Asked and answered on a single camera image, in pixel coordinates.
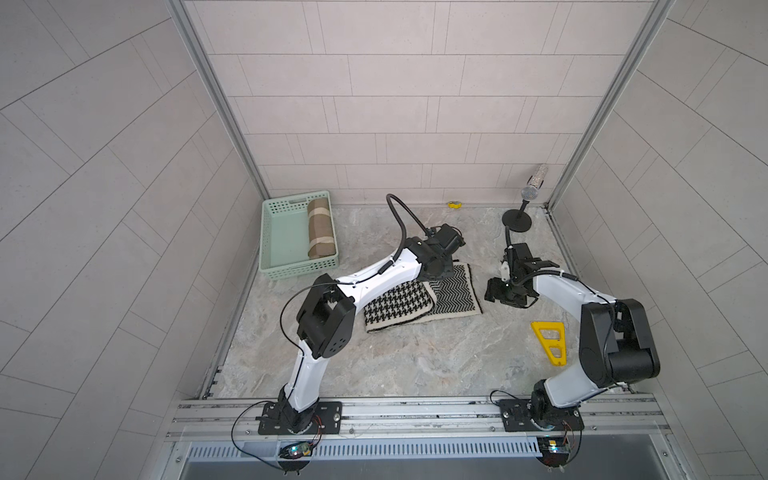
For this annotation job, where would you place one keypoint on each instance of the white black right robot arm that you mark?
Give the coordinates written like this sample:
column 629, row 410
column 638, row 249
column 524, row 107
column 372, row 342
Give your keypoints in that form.
column 616, row 345

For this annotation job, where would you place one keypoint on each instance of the yellow plastic triangle tool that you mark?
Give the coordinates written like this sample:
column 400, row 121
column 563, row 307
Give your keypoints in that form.
column 552, row 338

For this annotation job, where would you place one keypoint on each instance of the mint green plastic basket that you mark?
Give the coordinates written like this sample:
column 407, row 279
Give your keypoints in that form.
column 284, row 237

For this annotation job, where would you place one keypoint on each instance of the beige plaid scarf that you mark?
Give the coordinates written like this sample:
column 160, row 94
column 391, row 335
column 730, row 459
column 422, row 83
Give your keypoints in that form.
column 320, row 228

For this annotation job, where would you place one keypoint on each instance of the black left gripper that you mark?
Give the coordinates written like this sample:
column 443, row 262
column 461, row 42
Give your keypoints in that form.
column 446, row 271

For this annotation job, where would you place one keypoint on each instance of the left green circuit board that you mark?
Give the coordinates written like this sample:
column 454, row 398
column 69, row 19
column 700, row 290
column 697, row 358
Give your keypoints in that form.
column 296, row 451

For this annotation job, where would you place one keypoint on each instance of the aluminium mounting rail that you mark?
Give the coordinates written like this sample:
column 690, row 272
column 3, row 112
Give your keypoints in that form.
column 404, row 417

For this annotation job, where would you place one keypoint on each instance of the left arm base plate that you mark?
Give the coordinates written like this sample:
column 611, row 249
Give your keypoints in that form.
column 318, row 417

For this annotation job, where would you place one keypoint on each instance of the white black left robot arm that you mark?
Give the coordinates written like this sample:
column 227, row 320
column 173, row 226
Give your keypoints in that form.
column 326, row 317

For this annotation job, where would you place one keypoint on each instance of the black white houndstooth scarf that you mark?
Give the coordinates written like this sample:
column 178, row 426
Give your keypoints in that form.
column 417, row 302

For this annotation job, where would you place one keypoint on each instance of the right green circuit board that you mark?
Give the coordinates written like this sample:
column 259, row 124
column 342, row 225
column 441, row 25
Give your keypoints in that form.
column 555, row 451

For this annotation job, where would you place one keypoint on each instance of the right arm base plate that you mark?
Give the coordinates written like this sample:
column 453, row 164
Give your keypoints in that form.
column 519, row 415

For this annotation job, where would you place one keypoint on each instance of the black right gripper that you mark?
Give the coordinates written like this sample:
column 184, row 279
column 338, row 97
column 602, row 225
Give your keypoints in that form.
column 493, row 289

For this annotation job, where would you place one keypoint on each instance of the green circuit board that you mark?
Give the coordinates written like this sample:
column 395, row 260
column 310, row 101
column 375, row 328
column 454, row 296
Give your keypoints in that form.
column 555, row 451
column 296, row 451

